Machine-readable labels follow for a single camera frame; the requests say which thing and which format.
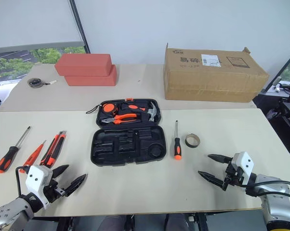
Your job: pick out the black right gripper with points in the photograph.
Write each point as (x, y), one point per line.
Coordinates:
(233, 178)

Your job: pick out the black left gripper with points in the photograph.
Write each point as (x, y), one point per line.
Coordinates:
(52, 190)

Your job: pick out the orange black utility knife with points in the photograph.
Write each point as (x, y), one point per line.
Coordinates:
(53, 149)

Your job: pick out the black tape roll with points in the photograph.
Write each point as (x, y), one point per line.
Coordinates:
(188, 144)

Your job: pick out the orange tester screwdriver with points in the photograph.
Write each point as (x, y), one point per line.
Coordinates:
(33, 156)

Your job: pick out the black tool case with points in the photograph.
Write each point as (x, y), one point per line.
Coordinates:
(125, 149)

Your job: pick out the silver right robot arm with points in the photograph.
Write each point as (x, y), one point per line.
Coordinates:
(277, 204)

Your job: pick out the dark rounded shape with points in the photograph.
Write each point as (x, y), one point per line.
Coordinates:
(175, 222)
(114, 223)

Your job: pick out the orange black tape measure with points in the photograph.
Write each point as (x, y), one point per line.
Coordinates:
(109, 107)

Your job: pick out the claw hammer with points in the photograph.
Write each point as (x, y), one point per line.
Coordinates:
(153, 113)

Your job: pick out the brown cardboard box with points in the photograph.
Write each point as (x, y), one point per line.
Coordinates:
(212, 79)

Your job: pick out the black office chair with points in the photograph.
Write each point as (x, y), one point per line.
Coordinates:
(288, 113)

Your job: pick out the red foam brick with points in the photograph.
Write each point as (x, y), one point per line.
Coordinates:
(83, 63)
(92, 80)

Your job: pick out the small round dark reel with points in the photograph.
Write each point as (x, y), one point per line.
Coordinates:
(34, 82)

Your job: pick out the white grey desk gadget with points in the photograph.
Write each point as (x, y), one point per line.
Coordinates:
(278, 87)

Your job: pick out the white roller blind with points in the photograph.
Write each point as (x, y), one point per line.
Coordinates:
(31, 21)

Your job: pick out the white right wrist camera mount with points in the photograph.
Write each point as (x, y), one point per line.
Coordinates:
(242, 163)

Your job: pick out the slanted dark window frame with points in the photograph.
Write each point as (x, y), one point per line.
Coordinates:
(282, 67)

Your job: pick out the dark window frame post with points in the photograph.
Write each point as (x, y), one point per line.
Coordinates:
(80, 26)

